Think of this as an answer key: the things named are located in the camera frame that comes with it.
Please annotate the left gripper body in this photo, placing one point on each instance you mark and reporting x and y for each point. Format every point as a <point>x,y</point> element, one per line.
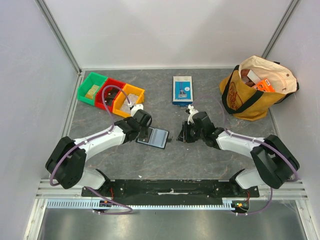
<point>127,119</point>

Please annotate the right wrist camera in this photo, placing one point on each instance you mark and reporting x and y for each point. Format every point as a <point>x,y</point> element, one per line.
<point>191,111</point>

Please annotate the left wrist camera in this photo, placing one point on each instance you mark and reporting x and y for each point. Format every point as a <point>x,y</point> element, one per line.
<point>135,108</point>

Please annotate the yellow canvas tote bag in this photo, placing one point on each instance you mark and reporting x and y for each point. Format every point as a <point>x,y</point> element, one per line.
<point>241,100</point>

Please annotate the black card holder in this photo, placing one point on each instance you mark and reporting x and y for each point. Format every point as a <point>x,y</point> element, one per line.
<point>158,138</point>

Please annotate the green plastic bin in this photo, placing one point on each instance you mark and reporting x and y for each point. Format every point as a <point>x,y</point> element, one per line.
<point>91,79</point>

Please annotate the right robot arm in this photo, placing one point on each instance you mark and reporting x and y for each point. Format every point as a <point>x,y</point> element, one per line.
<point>274,164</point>

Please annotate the blue white box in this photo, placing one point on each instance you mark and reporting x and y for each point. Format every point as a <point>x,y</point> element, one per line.
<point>182,91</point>

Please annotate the red plastic bin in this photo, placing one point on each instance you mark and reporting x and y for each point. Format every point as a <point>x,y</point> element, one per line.
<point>99,100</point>

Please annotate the black parts in red bin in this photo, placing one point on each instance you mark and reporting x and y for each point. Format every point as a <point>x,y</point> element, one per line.
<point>109,95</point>

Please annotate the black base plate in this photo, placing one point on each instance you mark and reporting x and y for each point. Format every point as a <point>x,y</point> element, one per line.
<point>174,192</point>

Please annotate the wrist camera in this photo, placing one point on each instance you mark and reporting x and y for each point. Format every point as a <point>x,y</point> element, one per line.
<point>191,111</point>
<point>135,108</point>

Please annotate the plastic bags in yellow bin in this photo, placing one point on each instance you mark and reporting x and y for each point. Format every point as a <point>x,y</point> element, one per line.
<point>126,104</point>

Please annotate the orange box in bag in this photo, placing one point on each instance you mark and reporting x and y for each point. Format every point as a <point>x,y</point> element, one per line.
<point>264,86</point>

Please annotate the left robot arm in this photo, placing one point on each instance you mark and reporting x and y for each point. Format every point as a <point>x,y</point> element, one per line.
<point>66,163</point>

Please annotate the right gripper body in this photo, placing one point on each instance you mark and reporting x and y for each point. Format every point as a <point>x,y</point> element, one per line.
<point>186,133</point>

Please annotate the yellow plastic bin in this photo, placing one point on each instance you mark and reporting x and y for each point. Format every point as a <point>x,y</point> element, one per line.
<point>119,100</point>

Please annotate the tan blocks in green bin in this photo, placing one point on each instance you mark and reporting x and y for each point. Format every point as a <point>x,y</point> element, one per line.
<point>92,91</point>

